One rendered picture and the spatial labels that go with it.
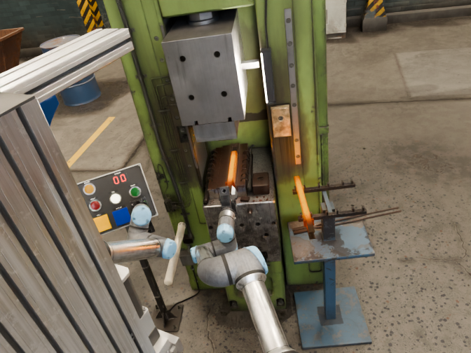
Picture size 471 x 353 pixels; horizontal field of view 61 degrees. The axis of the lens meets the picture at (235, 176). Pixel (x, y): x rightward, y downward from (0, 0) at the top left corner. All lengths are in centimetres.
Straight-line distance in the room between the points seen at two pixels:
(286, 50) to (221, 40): 32
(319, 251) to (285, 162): 50
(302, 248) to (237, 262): 70
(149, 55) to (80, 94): 453
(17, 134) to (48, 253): 20
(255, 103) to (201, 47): 71
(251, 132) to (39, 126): 190
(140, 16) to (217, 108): 52
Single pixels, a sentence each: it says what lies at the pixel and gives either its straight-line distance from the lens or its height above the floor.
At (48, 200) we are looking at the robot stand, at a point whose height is 188.
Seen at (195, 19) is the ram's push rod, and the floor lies 179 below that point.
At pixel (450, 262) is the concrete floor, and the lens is 311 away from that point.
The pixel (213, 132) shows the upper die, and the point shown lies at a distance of 192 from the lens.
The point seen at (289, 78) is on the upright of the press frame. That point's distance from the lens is 195.
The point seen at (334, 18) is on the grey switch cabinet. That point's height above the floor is 34.
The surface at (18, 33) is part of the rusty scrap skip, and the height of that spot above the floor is 79.
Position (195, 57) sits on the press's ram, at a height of 169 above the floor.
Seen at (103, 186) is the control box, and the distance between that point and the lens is 207.
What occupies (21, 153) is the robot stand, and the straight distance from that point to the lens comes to 65.
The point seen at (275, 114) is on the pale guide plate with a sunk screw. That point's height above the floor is 132.
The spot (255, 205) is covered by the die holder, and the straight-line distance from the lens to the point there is 209.
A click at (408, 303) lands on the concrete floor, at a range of 283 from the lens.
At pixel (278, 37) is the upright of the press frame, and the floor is 168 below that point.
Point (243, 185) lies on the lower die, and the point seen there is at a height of 99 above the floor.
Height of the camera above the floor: 222
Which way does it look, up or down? 35 degrees down
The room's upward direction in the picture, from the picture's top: 10 degrees counter-clockwise
